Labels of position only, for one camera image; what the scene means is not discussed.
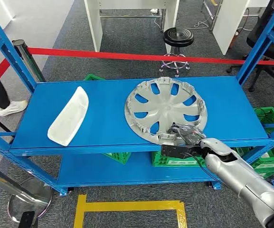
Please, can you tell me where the white curved plastic trim part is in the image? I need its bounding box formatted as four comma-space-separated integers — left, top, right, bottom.
47, 86, 89, 147

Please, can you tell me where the long red barrier belt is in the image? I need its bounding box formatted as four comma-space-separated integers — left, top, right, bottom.
28, 47, 274, 66

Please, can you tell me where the chrome stanchion post black cap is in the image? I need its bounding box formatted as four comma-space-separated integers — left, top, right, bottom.
12, 39, 47, 83

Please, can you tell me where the blue metal shelf rack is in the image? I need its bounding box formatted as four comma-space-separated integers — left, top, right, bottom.
0, 0, 274, 197

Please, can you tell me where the silver plastic wheel hubcap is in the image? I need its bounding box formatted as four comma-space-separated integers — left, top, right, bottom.
124, 76, 208, 145

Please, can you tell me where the black office chair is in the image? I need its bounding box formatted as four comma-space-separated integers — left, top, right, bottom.
226, 0, 274, 94

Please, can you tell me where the black round stool chrome base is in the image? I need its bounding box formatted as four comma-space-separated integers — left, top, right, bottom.
158, 27, 195, 78

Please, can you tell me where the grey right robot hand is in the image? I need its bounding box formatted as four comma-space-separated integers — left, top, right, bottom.
167, 123, 208, 146

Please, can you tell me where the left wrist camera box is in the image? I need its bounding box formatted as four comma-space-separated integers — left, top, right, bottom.
18, 210, 35, 228

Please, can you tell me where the yellow floor tape by shelf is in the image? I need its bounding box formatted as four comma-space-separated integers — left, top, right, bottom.
73, 194, 188, 228

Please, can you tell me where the green plastic crate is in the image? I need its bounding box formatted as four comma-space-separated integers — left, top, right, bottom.
83, 74, 132, 165
151, 150, 206, 168
234, 106, 274, 180

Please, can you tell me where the person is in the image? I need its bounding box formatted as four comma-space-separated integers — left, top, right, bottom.
0, 64, 29, 121

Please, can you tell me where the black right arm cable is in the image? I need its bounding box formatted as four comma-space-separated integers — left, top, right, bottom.
186, 152, 223, 186

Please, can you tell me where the white desk with power strip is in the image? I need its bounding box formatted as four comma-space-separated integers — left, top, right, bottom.
84, 0, 180, 54

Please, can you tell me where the white floor cable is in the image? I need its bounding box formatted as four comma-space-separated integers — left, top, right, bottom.
188, 17, 214, 31

